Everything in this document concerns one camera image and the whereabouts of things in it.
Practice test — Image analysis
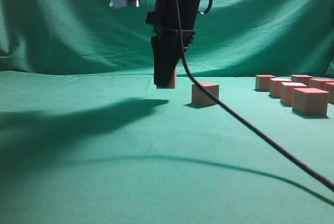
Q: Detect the green cloth backdrop and cover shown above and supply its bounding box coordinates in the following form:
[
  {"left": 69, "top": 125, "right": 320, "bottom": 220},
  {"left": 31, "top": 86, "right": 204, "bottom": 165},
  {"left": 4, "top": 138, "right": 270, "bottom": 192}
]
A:
[{"left": 1, "top": 0, "right": 333, "bottom": 223}]

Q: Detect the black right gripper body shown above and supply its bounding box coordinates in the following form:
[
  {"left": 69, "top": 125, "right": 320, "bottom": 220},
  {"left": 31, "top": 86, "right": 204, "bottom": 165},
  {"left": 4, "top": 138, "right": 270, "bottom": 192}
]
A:
[{"left": 146, "top": 0, "right": 200, "bottom": 52}]

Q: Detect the edge pink cube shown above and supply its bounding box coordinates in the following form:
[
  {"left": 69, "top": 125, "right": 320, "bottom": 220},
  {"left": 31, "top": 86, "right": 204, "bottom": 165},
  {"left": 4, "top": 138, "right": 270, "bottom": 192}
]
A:
[{"left": 191, "top": 82, "right": 220, "bottom": 107}]

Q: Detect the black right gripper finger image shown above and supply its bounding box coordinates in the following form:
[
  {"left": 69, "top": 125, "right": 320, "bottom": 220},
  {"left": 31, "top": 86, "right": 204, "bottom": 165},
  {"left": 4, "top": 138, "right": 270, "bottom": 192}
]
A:
[{"left": 151, "top": 36, "right": 181, "bottom": 86}]

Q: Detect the black cable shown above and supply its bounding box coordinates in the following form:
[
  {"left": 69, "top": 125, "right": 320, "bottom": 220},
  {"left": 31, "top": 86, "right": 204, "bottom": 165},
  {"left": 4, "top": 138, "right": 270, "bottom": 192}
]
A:
[{"left": 122, "top": 0, "right": 334, "bottom": 192}]

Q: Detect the column pink cube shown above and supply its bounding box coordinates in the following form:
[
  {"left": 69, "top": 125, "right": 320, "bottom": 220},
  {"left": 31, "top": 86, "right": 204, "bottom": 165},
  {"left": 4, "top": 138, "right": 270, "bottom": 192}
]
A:
[
  {"left": 309, "top": 78, "right": 334, "bottom": 90},
  {"left": 292, "top": 88, "right": 329, "bottom": 116},
  {"left": 325, "top": 82, "right": 334, "bottom": 104},
  {"left": 269, "top": 78, "right": 292, "bottom": 98},
  {"left": 255, "top": 75, "right": 275, "bottom": 91},
  {"left": 291, "top": 74, "right": 313, "bottom": 86},
  {"left": 280, "top": 82, "right": 307, "bottom": 106}
]

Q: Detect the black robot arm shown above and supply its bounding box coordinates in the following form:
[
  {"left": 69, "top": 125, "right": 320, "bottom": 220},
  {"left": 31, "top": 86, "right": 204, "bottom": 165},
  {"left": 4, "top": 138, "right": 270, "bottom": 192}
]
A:
[{"left": 146, "top": 0, "right": 200, "bottom": 88}]

